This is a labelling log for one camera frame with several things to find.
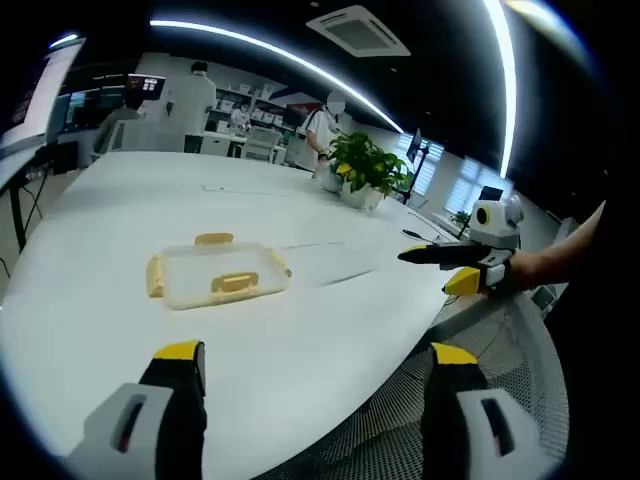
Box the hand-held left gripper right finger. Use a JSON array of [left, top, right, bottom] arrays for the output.
[[419, 342, 547, 480]]

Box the black monitor on stand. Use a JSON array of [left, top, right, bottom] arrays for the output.
[[402, 128, 432, 206]]

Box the green potted plant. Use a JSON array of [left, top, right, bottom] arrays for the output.
[[327, 131, 410, 197]]

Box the white office chair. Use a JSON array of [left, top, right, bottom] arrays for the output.
[[243, 124, 283, 162]]

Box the large white screen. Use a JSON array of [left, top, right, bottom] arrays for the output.
[[0, 36, 87, 151]]

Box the red display screen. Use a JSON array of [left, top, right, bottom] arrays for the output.
[[126, 73, 167, 97]]

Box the ceiling air vent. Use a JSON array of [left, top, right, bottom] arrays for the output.
[[305, 4, 412, 59]]

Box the ceiling light strip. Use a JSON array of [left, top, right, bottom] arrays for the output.
[[149, 19, 405, 134], [482, 0, 518, 179]]

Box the white plant pot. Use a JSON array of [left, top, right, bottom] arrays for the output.
[[341, 180, 384, 212]]

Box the clear container with yellow buckle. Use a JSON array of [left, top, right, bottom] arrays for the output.
[[146, 232, 293, 312]]

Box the clear glass jar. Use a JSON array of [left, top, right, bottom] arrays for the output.
[[313, 163, 343, 194]]

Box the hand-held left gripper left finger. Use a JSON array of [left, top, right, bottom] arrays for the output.
[[64, 339, 209, 480]]

